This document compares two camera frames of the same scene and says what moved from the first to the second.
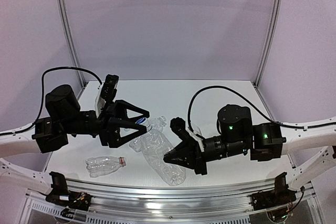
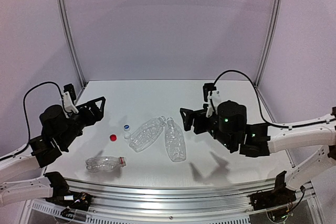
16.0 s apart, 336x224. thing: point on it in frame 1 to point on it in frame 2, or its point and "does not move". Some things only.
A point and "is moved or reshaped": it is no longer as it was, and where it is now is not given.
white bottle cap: x=141 y=120 is moved or reshaped
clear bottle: x=156 y=127 does not move
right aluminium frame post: x=277 y=1 does not move
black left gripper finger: x=114 y=138 to x=100 y=117
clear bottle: x=155 y=146 is moved or reshaped
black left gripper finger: x=120 y=110 to x=95 y=104
